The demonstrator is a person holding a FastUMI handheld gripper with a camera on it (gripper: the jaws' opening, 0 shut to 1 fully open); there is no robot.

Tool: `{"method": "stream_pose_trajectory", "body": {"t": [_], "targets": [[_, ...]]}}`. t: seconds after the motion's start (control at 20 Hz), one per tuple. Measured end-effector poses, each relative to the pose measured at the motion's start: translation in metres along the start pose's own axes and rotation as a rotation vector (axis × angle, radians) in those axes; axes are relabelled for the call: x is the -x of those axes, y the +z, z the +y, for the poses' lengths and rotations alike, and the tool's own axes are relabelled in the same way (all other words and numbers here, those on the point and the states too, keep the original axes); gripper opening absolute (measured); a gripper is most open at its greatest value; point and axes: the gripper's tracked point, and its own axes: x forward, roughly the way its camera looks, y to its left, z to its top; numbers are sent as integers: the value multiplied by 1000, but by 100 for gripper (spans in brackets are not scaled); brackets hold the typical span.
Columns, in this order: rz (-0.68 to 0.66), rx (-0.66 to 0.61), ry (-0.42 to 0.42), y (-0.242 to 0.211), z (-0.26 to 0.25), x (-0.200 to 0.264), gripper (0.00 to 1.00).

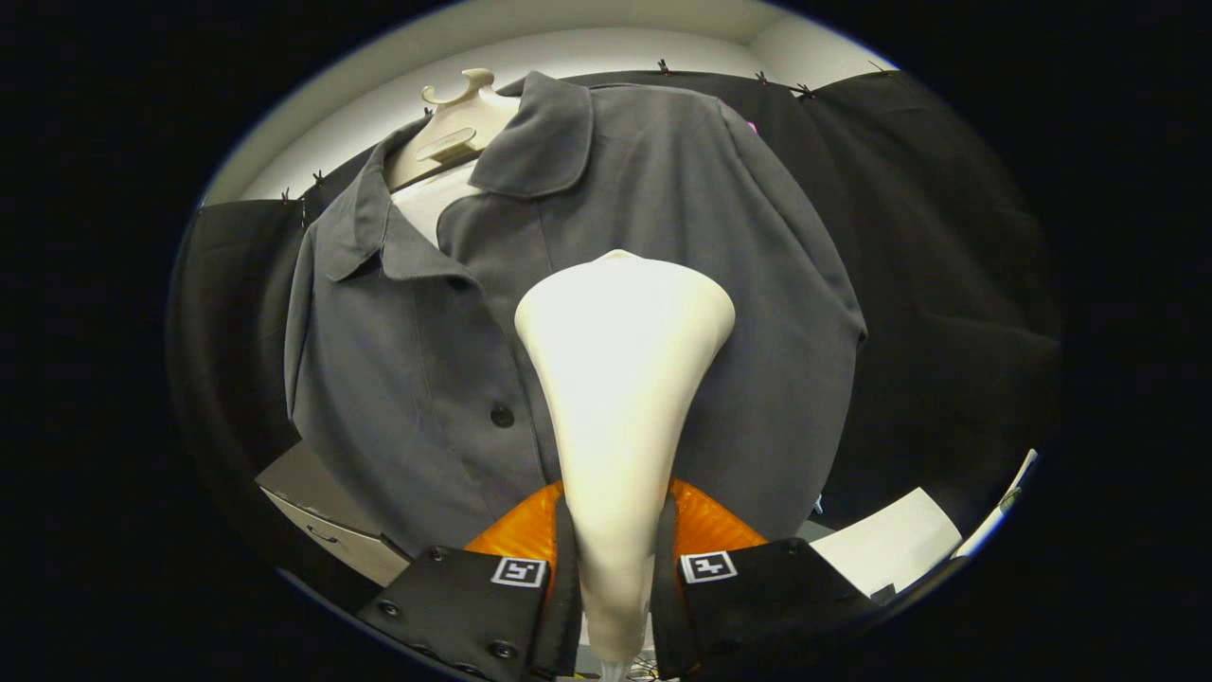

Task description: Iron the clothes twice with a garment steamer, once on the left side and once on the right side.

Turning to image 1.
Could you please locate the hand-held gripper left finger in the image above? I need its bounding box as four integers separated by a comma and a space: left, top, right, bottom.
355, 481, 582, 681

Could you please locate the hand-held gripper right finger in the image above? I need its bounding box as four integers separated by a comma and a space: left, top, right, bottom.
651, 478, 882, 681

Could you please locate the white garment steamer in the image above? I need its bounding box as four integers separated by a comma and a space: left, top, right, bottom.
514, 249, 737, 681

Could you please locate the grey button-up shirt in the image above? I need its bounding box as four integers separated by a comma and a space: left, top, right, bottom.
284, 71, 868, 560

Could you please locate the white rectangular table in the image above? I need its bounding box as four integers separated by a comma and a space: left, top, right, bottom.
810, 487, 964, 598

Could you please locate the grey drawer cabinet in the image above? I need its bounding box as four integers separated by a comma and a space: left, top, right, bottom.
256, 439, 413, 588

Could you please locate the cream mannequin torso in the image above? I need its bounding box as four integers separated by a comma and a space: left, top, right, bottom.
383, 68, 522, 249

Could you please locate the row of black cloth clips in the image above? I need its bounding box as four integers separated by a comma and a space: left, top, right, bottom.
280, 59, 891, 206

